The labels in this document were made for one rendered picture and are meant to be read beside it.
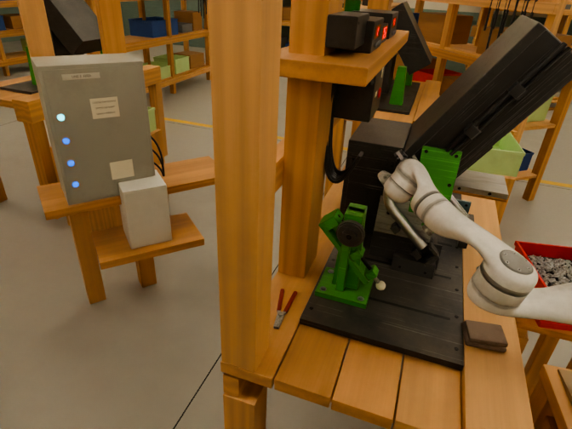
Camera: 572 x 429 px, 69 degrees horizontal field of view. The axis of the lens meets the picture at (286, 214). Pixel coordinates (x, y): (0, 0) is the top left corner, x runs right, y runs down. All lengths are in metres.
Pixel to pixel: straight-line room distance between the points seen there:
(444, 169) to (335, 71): 0.55
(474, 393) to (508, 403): 0.07
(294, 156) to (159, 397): 1.40
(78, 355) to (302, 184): 1.64
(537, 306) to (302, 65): 0.67
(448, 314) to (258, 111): 0.83
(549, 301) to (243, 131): 0.64
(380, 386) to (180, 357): 1.41
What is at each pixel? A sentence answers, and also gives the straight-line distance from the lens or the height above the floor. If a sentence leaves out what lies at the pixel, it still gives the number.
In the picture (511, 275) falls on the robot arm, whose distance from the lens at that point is 0.82.
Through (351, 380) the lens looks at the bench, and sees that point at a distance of 1.07.
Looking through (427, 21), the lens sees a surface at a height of 1.37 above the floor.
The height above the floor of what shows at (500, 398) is 0.90.
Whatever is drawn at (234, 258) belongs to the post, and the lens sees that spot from 0.86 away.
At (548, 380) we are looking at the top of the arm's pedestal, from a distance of 1.32.
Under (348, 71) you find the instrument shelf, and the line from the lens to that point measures 0.96.
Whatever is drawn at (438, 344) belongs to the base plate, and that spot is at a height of 0.90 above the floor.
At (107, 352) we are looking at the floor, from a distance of 2.41.
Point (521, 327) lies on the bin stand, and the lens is 1.54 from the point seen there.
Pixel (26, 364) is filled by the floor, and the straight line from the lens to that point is 2.50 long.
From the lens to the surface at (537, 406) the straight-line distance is 1.38.
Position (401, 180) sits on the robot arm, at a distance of 0.99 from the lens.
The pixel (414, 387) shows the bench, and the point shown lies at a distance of 1.10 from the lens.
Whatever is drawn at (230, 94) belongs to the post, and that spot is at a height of 1.53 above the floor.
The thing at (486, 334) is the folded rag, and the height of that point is 0.93.
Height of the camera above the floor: 1.70
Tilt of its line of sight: 29 degrees down
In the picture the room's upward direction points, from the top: 3 degrees clockwise
